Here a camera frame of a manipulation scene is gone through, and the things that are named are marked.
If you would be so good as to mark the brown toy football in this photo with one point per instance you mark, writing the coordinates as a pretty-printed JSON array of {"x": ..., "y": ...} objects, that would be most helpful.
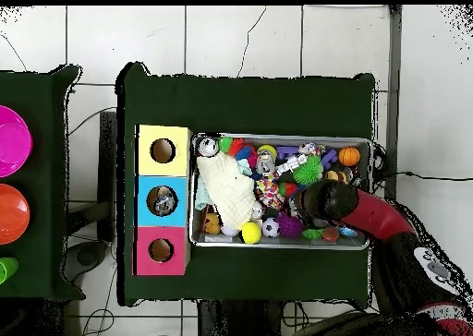
[{"x": 330, "y": 234}]

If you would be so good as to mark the purple spiky ball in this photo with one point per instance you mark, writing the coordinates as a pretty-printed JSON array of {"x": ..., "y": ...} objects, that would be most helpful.
[{"x": 290, "y": 227}]

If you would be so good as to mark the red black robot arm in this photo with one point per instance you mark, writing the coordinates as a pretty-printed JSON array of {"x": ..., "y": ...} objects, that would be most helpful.
[{"x": 384, "y": 218}]

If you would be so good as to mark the wooden toy burger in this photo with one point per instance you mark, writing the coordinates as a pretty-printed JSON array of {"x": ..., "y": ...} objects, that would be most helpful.
[{"x": 336, "y": 176}]

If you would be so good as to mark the pink plate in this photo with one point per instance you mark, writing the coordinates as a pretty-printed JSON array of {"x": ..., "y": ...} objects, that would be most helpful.
[{"x": 11, "y": 140}]

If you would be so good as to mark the cream knitted cloth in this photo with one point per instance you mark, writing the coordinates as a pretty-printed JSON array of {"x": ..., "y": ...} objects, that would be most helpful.
[{"x": 225, "y": 192}]

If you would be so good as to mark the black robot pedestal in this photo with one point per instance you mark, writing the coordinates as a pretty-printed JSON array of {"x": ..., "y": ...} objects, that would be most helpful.
[{"x": 236, "y": 321}]

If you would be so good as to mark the plain green spiky ball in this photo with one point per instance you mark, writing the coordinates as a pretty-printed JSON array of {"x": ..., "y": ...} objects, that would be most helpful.
[{"x": 307, "y": 170}]

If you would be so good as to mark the bag of coloured spiky balls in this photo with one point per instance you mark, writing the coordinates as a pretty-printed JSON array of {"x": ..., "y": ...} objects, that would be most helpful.
[{"x": 238, "y": 150}]

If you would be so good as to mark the green cup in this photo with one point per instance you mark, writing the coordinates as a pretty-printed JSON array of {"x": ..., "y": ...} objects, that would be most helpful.
[{"x": 6, "y": 269}]

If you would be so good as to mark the wooden box with three holes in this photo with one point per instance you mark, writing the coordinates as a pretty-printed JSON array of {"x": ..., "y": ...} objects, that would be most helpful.
[{"x": 177, "y": 188}]

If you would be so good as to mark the yellow ball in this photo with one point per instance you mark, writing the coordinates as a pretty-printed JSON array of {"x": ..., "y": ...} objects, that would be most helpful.
[
  {"x": 267, "y": 151},
  {"x": 251, "y": 232}
]

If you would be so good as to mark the red silver soda can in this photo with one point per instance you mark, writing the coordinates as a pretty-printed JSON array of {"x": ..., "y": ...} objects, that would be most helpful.
[{"x": 208, "y": 146}]

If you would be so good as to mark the small soccer ball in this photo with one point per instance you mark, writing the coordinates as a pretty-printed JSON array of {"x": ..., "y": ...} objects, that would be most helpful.
[{"x": 271, "y": 227}]

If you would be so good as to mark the orange plate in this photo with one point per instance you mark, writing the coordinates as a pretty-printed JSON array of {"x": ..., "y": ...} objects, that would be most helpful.
[{"x": 11, "y": 214}]

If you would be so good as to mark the clear mesh bin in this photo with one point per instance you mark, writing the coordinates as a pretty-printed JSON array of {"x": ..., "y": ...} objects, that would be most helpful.
[{"x": 199, "y": 240}]

